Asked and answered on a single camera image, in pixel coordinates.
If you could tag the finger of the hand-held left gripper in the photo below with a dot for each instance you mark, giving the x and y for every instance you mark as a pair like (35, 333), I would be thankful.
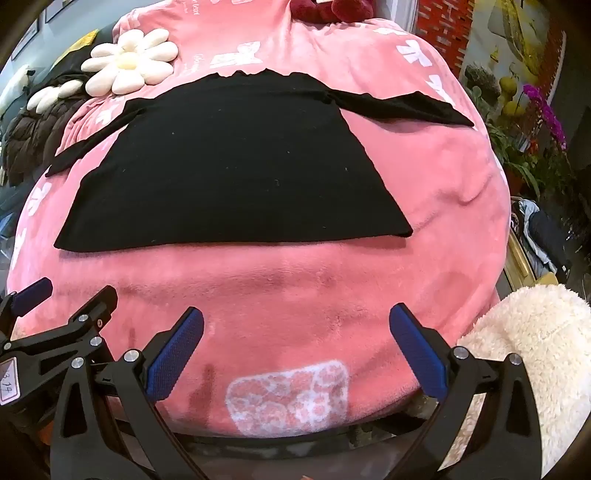
(69, 330)
(32, 293)

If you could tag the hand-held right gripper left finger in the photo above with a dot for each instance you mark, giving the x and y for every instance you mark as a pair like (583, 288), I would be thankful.
(178, 355)

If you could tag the dark brown puffer jacket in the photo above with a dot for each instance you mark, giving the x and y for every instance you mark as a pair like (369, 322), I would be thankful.
(32, 134)

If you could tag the pink printed blanket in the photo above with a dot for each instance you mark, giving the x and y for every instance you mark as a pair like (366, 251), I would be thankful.
(277, 300)

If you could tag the green potted plant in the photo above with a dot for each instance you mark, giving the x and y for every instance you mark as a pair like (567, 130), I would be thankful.
(503, 134)

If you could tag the framed picture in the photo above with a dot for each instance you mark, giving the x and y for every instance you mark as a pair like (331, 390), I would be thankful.
(24, 41)

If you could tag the purple orchid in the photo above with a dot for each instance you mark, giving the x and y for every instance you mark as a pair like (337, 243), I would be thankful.
(549, 115)

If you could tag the yellow wall poster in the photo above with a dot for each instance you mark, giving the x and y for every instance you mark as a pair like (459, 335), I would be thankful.
(517, 41)

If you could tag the black shirt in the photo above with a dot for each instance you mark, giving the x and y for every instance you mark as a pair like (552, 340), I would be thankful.
(231, 184)

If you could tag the cream fluffy cloth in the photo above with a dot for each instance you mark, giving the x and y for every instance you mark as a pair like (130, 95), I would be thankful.
(531, 332)

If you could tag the red plush toy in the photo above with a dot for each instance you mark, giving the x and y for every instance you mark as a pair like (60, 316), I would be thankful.
(332, 7)

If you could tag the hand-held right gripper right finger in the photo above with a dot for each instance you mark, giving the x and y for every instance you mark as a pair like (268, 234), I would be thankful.
(418, 355)

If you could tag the red brick panel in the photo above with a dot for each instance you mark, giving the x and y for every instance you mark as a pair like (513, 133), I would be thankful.
(445, 32)

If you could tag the black garment with yellow trim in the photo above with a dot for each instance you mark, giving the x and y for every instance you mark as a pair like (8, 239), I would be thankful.
(76, 57)

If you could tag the white flower pillow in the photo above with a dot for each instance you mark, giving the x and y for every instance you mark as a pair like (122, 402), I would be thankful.
(129, 62)
(51, 94)

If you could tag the blue and white garment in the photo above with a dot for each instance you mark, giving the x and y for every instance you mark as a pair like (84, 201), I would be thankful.
(545, 235)

